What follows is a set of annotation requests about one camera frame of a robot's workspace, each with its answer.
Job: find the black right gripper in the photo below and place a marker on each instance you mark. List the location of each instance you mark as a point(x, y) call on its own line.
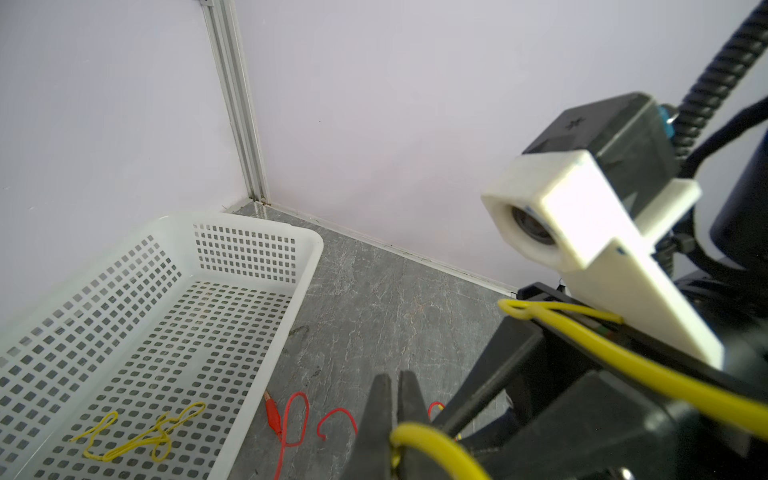
point(575, 416)

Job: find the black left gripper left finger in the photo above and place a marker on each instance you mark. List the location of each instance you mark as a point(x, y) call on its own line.
point(371, 455)

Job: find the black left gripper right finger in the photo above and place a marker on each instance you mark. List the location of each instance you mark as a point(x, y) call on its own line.
point(413, 432)

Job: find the white basket back right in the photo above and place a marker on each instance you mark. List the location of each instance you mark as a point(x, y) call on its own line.
point(152, 363)

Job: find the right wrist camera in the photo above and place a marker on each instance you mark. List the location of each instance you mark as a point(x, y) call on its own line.
point(591, 198)

